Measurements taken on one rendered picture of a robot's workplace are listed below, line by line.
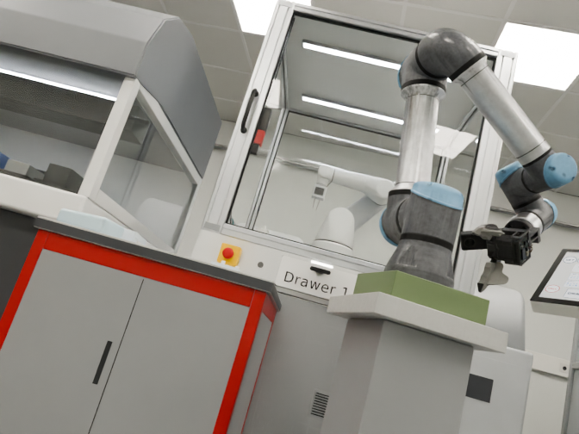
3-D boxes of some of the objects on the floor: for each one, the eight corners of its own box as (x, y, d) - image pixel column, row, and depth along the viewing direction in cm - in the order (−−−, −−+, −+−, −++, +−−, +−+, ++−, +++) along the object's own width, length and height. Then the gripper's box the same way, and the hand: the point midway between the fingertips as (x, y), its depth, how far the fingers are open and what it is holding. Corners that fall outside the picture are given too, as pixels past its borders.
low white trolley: (170, 641, 102) (274, 281, 120) (-103, 544, 107) (37, 214, 126) (215, 537, 158) (282, 303, 176) (35, 478, 163) (117, 257, 182)
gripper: (538, 195, 119) (500, 226, 107) (543, 270, 125) (507, 306, 113) (502, 194, 125) (463, 222, 113) (508, 265, 131) (471, 299, 119)
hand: (472, 263), depth 115 cm, fingers open, 14 cm apart
